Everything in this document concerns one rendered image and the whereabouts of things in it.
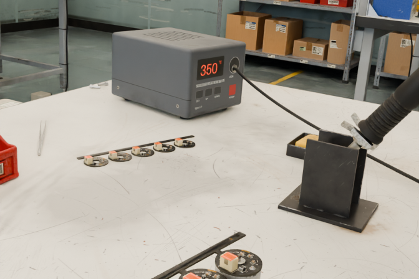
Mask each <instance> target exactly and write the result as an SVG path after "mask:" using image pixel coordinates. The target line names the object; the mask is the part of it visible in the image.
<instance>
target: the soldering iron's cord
mask: <svg viewBox="0 0 419 279"><path fill-rule="evenodd" d="M234 70H235V71H236V72H237V73H238V74H239V75H240V76H241V77H242V78H243V79H245V81H247V82H248V83H249V84H250V85H251V86H252V87H253V88H255V89H256V90H257V91H258V92H259V93H261V94H262V95H264V96H265V97H266V98H267V99H269V100H270V101H272V102H273V103H275V104H276V105H277V106H279V107H280V108H282V109H283V110H285V111H286V112H288V113H290V114H291V115H292V116H294V117H296V118H297V119H299V120H301V121H303V122H304V123H306V124H307V125H309V126H311V127H313V128H315V129H316V130H318V131H319V130H320V129H321V128H319V127H318V126H316V125H314V124H312V123H311V122H309V121H307V120H305V119H304V118H302V117H300V116H299V115H297V114H295V113H294V112H292V111H290V110H289V109H288V108H286V107H284V106H283V105H281V104H280V103H279V102H277V101H275V100H274V99H273V98H271V97H270V96H269V95H267V94H266V93H264V92H263V91H262V90H261V89H260V88H258V87H257V86H255V84H253V83H252V82H251V81H250V80H249V79H248V78H247V77H245V76H244V75H243V74H242V73H241V72H240V71H239V70H238V69H237V68H235V69H234ZM367 157H368V158H370V159H372V160H374V161H376V162H378V163H380V164H382V165H383V166H385V167H387V168H389V169H391V170H393V171H395V172H397V173H399V174H401V175H403V176H405V177H407V178H409V179H411V180H412V181H415V182H417V183H419V179H417V178H415V177H413V176H411V175H409V174H407V173H405V172H403V171H401V170H399V169H397V168H395V167H393V166H391V165H390V164H388V163H386V162H384V161H382V160H380V159H378V158H376V157H374V156H372V155H370V154H368V153H367Z"/></svg>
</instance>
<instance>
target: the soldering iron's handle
mask: <svg viewBox="0 0 419 279"><path fill-rule="evenodd" d="M418 106H419V67H418V68H417V69H416V70H415V71H414V72H413V73H412V74H411V75H410V76H409V77H408V78H407V79H406V80H405V81H404V82H403V83H402V84H401V85H400V86H399V87H398V88H397V89H396V90H395V93H393V94H391V95H390V97H388V98H387V100H385V101H384V102H383V103H382V104H381V105H380V106H379V107H378V108H377V109H376V110H375V111H374V112H373V113H372V114H371V115H369V116H368V118H366V119H365V120H361V121H360V122H359V123H358V126H359V129H360V131H361V132H362V133H363V135H364V136H365V137H366V138H367V139H369V140H370V141H371V142H373V143H375V144H380V143H381V142H382V141H383V137H384V136H385V135H387V134H388V133H389V131H391V130H392V129H393V128H394V127H395V126H397V125H398V123H399V122H401V120H403V119H404V118H405V117H406V116H407V115H408V114H409V113H411V112H412V110H413V109H416V108H417V107H418Z"/></svg>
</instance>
